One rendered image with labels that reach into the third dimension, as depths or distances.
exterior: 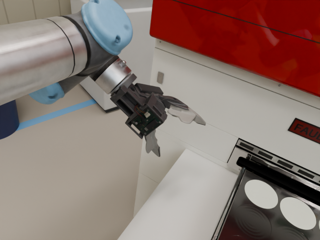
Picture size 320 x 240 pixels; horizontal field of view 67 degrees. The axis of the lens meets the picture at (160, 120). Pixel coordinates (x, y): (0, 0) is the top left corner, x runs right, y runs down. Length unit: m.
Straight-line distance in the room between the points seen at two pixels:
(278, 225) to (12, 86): 0.71
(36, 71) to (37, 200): 1.58
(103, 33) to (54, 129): 1.97
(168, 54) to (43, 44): 0.57
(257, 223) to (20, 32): 0.69
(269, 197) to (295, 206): 0.07
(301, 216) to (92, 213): 1.24
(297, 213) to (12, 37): 0.79
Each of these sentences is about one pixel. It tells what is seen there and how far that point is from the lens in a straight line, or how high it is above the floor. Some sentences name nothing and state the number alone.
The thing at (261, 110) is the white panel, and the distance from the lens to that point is 0.78.
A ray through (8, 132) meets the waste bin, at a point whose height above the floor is 0.03.
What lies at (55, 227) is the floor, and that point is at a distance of 1.71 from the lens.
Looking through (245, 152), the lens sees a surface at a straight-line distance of 0.87.
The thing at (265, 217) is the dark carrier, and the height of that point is 0.90.
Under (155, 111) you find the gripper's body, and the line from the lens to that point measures 0.51.
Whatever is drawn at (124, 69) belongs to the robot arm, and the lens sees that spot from 0.52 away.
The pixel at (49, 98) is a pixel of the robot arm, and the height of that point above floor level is 1.24.
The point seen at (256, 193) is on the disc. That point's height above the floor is 0.90.
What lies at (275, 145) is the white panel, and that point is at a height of 1.01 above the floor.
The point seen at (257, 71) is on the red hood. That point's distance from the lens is 0.68.
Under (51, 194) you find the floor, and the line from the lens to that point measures 1.84.
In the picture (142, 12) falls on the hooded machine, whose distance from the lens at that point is 2.10.
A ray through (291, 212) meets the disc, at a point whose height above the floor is 0.90.
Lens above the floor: 1.49
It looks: 39 degrees down
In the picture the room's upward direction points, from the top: 10 degrees clockwise
